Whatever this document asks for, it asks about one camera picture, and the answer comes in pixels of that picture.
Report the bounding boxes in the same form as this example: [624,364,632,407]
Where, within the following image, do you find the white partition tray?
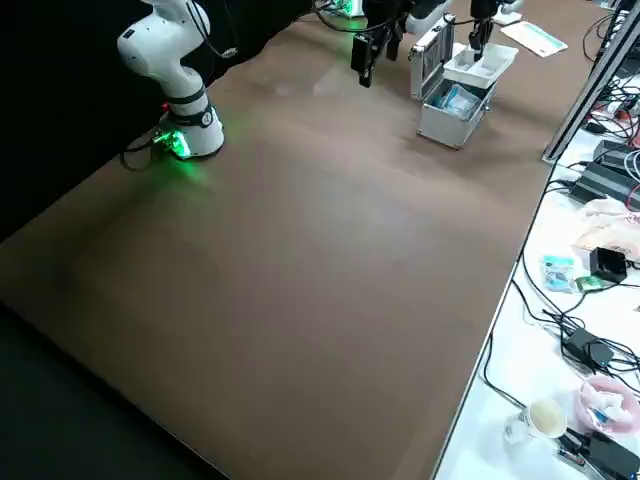
[442,42,520,87]

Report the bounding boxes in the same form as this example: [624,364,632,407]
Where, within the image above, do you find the aluminium first-aid case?
[409,13,499,150]

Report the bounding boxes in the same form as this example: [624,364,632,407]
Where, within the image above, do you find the pale blue gauze packet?
[439,83,482,121]

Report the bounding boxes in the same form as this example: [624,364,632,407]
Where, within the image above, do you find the folded mask packet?
[499,20,569,57]

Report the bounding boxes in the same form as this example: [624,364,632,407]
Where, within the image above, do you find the black finned device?
[569,139,640,211]

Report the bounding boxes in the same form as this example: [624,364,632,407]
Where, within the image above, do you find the beige plastic bag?
[569,196,640,262]

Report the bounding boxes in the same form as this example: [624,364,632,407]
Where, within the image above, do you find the teal spare packet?
[539,254,577,295]

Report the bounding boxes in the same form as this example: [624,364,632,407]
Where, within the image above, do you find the small black box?
[588,246,629,282]

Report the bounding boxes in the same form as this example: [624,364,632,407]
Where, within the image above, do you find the black charger brick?
[562,327,615,372]

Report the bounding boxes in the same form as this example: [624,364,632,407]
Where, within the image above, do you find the white mug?
[504,398,570,447]

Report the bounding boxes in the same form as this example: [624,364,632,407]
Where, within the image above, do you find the pink plastic bag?
[579,374,640,435]

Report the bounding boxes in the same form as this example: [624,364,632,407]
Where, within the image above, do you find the black flat device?
[554,429,640,480]

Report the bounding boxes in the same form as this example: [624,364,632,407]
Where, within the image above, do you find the black base cable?
[119,134,169,172]
[314,0,354,32]

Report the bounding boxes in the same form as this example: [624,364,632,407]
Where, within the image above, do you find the aluminium frame post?
[542,0,640,162]

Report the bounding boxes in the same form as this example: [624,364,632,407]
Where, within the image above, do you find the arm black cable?
[182,0,240,60]

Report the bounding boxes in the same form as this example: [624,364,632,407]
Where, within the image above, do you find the black desk cable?
[514,249,576,329]
[480,327,531,409]

